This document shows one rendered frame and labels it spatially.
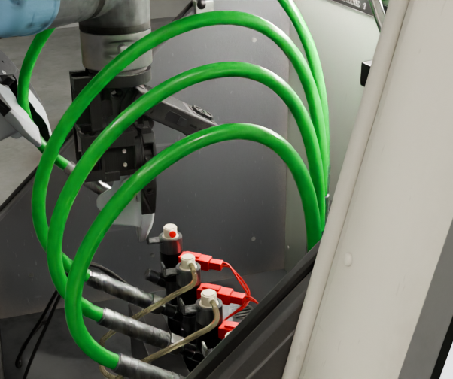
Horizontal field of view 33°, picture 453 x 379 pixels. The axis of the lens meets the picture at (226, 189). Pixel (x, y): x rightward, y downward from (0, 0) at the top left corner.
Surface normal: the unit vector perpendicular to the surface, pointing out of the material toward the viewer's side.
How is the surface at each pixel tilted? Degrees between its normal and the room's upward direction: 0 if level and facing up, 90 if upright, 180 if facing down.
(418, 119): 76
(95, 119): 90
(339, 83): 90
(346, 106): 90
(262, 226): 90
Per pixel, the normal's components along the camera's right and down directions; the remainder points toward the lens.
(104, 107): 0.31, 0.38
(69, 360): -0.01, -0.91
